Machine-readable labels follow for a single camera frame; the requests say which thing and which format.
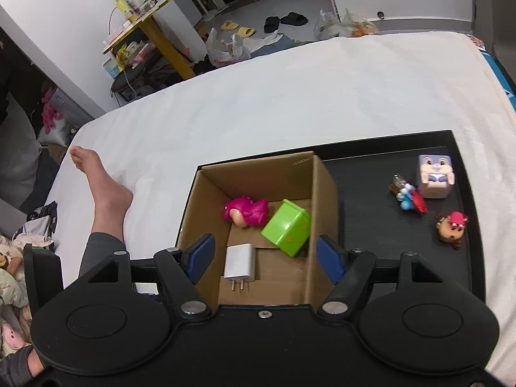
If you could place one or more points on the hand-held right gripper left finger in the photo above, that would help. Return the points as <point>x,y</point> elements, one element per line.
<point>201,256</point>

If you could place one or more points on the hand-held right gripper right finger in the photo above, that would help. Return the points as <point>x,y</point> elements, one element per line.
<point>329,260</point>

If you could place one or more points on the white plug charger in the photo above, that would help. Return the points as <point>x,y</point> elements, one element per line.
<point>240,264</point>

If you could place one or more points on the green cube toy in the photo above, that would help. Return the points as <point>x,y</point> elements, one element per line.
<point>284,225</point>

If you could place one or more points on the black tray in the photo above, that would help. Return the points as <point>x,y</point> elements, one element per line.
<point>371,217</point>

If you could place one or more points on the pink bear toy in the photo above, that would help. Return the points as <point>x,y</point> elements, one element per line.
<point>248,211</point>

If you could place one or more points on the brown cardboard box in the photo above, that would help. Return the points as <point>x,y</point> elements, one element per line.
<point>322,193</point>

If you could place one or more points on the small blue red figurine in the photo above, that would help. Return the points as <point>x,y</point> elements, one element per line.
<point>409,199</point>

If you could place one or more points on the brown deer figurine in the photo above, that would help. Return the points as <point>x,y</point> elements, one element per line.
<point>451,229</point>

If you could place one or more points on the bunny cube toy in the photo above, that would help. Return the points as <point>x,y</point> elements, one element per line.
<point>433,177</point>

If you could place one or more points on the person's left forearm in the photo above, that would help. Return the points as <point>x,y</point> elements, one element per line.
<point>16,367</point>

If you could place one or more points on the cartoon printed blanket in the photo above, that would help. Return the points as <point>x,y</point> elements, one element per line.
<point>12,290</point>

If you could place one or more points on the black white printed cloth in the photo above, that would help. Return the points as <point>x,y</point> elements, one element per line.
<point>38,225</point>

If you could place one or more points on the person's left leg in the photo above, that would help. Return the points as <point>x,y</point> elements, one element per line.
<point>105,197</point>

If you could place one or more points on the white sack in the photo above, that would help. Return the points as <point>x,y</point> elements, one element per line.
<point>56,133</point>

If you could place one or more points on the pink plush toy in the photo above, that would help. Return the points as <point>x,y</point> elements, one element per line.
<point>52,111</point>

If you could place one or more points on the clear storage bin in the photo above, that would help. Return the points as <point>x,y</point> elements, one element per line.
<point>70,105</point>

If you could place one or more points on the white plastic bag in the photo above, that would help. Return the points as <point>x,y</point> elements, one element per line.
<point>225,50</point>

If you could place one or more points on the blue tissue pack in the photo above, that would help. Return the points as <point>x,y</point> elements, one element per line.
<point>111,68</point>

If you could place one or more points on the pile of snack packets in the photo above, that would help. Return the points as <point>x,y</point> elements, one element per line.
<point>135,52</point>

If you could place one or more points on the yellow-legged side table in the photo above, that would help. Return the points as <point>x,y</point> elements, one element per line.
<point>161,40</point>

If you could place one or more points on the yellow slipper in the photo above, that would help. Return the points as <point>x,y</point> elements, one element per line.
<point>229,25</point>
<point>245,32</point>

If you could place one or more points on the clear plastic bag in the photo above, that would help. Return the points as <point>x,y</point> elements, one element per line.
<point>358,26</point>
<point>326,26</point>

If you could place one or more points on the black slipper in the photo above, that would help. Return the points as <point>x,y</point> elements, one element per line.
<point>294,18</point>
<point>272,24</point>

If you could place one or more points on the white stand fan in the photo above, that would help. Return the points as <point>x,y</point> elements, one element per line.
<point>205,8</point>

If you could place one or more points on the blue cartoon bed sheet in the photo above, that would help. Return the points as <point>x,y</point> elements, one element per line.
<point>500,72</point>

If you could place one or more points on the yellow bottle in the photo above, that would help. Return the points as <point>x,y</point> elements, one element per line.
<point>123,8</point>

